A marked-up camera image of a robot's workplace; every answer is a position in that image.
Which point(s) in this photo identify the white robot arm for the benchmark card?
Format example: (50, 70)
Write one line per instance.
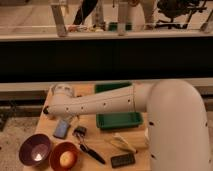
(177, 119)

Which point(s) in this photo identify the yellow banana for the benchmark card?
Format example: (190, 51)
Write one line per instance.
(120, 142)

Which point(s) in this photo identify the standing person legs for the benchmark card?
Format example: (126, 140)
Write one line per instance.
(141, 14)

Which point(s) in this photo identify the green plastic tray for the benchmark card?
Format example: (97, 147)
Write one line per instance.
(117, 120)

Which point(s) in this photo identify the black-handled brush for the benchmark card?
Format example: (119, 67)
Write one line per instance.
(80, 132)

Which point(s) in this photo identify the blue sponge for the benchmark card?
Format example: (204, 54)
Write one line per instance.
(61, 129)

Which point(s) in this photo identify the black rectangular eraser block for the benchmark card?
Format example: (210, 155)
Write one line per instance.
(122, 160)

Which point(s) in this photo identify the black office chair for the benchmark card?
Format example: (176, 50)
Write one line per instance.
(175, 8)

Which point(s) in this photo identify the purple bowl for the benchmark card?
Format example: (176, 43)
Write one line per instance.
(35, 150)

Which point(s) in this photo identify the yellow apple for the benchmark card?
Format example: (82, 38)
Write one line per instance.
(67, 159)

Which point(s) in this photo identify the orange bowl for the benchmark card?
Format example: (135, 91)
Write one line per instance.
(58, 150)

